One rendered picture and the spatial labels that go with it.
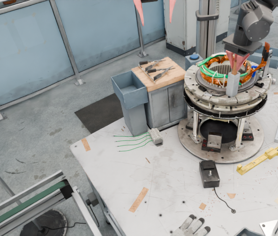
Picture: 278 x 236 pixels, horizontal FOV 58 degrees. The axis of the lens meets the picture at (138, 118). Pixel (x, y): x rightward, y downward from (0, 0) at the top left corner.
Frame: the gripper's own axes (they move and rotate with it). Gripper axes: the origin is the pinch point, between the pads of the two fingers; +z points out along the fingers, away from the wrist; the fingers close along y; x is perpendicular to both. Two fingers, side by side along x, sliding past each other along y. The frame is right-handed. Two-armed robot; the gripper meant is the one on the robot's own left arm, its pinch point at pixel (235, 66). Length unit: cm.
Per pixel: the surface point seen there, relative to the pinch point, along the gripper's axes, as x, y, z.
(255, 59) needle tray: 35.1, -8.2, 16.5
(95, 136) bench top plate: -33, -48, 48
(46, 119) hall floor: -24, -184, 140
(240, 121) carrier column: 3.1, 6.2, 23.9
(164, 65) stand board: 4.2, -36.4, 18.0
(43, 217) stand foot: -77, -78, 129
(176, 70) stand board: 4.0, -28.9, 17.2
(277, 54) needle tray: 46.4, -3.5, 17.2
